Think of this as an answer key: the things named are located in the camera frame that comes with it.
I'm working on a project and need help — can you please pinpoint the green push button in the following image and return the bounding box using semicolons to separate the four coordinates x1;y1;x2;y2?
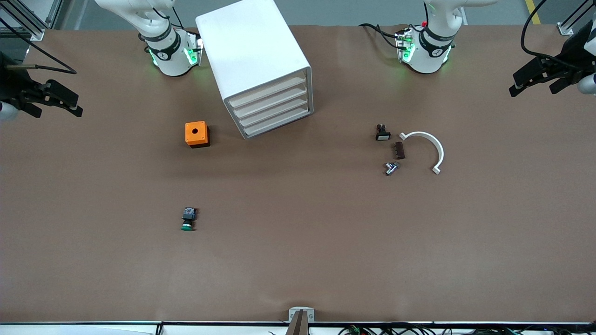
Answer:
180;207;198;232

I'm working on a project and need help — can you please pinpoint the orange box with hole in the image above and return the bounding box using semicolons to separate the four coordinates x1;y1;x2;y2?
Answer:
185;121;211;148

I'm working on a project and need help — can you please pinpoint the brown table mat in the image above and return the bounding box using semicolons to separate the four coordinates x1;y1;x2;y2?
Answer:
0;23;596;324

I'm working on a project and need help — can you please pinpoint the aluminium frame profile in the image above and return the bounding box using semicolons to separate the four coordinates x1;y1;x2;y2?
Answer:
556;0;596;37
0;0;63;42

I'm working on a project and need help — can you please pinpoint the white curved plastic bracket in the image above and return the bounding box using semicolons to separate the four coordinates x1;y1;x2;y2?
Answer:
399;131;445;175

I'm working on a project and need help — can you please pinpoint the black arm base cable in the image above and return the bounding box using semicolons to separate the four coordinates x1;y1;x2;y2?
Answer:
359;23;401;49

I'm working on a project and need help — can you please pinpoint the tangled black cable bundle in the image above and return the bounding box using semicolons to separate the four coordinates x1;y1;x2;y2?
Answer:
268;323;596;335

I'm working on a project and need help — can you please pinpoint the grey mount bracket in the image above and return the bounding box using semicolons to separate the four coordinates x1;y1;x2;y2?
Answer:
288;307;315;323

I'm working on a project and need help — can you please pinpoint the brown mount bar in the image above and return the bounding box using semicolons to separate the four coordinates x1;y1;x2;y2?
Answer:
285;310;310;335

